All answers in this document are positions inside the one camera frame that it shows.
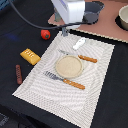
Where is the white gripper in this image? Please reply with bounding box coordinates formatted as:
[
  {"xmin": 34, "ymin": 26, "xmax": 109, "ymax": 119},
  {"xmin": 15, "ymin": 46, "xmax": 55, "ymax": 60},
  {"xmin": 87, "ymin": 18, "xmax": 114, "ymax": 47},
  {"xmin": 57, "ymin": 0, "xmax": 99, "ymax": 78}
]
[{"xmin": 51, "ymin": 0, "xmax": 85, "ymax": 37}]

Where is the red toy tomato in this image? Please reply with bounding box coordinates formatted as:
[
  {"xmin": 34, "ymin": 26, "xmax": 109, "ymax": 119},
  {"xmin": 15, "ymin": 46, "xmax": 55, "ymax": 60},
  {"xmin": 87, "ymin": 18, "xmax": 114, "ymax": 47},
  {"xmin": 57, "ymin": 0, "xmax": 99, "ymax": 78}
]
[{"xmin": 41, "ymin": 30, "xmax": 51, "ymax": 40}]

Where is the yellow toy bread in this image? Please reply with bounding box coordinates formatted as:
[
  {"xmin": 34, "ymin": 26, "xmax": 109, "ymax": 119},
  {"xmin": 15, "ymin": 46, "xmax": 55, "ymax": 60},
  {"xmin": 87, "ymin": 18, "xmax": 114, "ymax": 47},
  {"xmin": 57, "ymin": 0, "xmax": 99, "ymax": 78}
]
[{"xmin": 20, "ymin": 49, "xmax": 41, "ymax": 65}]

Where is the brown toy sausage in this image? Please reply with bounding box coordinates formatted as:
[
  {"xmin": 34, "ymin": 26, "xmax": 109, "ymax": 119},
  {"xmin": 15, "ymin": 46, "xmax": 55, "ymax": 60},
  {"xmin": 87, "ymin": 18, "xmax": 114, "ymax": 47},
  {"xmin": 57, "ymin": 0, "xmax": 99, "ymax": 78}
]
[{"xmin": 15, "ymin": 65, "xmax": 22, "ymax": 85}]

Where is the large grey pot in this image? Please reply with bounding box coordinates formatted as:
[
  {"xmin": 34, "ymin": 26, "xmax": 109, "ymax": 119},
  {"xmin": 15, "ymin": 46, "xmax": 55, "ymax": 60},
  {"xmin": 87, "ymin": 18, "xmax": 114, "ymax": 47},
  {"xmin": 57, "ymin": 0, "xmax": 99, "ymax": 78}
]
[{"xmin": 83, "ymin": 1, "xmax": 104, "ymax": 24}]

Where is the beige round plate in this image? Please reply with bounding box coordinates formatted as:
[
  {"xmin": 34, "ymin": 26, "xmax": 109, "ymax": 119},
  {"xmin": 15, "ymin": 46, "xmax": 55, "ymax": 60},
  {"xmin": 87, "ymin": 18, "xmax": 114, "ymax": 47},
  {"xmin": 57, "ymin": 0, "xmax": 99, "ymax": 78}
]
[{"xmin": 55, "ymin": 55, "xmax": 83, "ymax": 78}]

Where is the beige bowl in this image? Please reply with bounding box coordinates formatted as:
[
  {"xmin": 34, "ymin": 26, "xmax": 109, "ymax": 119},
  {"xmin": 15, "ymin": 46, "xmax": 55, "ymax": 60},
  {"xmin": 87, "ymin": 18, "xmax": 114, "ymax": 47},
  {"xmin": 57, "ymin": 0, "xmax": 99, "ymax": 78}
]
[{"xmin": 119, "ymin": 5, "xmax": 128, "ymax": 30}]

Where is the woven grey placemat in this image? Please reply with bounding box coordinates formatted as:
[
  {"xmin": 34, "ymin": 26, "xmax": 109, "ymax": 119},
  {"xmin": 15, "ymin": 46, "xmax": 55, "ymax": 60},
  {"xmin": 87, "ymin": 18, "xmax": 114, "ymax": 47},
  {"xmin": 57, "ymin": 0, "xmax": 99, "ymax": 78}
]
[{"xmin": 13, "ymin": 33, "xmax": 114, "ymax": 128}]

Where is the wooden handled knife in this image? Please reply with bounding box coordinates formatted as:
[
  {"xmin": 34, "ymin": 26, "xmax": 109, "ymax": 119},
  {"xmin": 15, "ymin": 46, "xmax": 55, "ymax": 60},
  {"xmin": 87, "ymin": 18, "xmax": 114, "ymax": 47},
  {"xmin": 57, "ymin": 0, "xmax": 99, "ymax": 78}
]
[{"xmin": 58, "ymin": 50, "xmax": 98, "ymax": 63}]

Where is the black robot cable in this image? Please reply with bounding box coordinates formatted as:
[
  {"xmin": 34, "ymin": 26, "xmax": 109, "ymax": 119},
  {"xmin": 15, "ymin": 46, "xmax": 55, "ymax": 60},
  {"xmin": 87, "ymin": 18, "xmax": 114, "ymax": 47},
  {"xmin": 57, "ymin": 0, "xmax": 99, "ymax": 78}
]
[{"xmin": 8, "ymin": 0, "xmax": 88, "ymax": 31}]

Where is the wooden handled fork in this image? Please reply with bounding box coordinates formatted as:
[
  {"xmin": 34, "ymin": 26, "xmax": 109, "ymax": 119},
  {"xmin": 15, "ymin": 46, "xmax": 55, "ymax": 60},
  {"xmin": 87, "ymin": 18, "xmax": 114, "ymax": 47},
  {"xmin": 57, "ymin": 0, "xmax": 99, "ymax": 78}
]
[{"xmin": 44, "ymin": 71, "xmax": 85, "ymax": 90}]

